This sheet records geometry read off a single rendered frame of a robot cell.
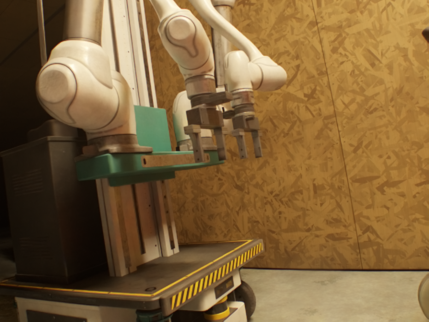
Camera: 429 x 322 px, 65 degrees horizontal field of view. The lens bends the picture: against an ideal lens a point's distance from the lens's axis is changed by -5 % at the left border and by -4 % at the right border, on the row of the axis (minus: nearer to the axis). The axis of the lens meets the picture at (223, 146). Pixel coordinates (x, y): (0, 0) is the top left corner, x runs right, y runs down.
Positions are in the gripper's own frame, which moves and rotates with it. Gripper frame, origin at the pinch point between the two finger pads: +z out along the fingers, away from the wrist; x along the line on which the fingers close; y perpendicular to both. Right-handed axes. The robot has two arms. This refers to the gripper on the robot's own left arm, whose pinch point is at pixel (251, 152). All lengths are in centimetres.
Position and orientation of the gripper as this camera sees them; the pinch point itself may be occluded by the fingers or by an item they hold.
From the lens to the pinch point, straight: 128.6
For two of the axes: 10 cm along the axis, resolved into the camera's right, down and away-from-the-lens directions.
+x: 4.8, 0.0, 8.8
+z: 1.6, 9.8, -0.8
